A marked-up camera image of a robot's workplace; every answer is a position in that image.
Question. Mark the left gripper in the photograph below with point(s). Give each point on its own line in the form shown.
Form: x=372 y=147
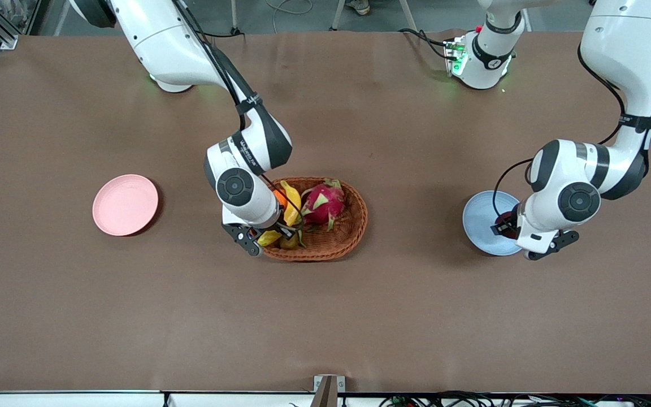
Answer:
x=507 y=222

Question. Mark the light blue round plate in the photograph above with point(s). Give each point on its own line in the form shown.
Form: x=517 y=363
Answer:
x=481 y=220

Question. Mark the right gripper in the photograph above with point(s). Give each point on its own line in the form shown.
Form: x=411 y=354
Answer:
x=285 y=229

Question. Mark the grey shoe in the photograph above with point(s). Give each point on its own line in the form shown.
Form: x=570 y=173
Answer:
x=359 y=7

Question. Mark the brown wicker basket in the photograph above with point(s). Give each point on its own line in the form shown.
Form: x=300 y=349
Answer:
x=348 y=237

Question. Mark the yellow banana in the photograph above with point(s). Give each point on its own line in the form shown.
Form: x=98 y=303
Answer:
x=291 y=203

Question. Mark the white metal stand leg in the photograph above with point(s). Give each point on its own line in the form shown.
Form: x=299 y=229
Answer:
x=235 y=17
x=407 y=16
x=337 y=14

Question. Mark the orange mandarin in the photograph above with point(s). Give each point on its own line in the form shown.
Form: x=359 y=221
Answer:
x=279 y=196

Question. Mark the pink round plate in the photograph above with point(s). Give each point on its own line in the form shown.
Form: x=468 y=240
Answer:
x=125 y=204

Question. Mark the olive brown kiwi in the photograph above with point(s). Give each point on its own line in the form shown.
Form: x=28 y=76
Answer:
x=289 y=243

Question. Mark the white table edge rail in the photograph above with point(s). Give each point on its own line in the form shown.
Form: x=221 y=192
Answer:
x=77 y=399

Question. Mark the pink dragon fruit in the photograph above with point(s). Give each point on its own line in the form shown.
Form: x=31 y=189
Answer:
x=322 y=203

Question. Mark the dark red apple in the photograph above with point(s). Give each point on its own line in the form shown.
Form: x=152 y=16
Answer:
x=508 y=222

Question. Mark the metal table edge bracket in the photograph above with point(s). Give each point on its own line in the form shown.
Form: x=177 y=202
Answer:
x=328 y=390

